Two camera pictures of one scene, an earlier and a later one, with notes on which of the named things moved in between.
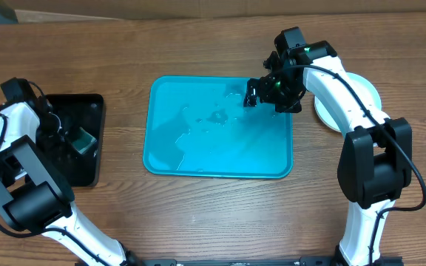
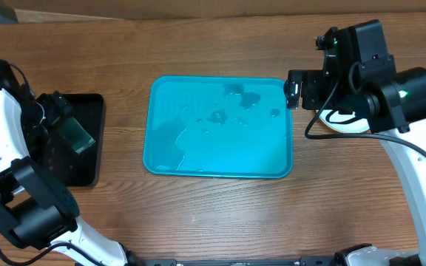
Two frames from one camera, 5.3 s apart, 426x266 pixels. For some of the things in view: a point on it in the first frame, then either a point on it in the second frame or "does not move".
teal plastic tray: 199,126 does not move
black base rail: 257,261 does not move
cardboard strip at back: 41,11 does not move
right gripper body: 284,92 -> 317,89
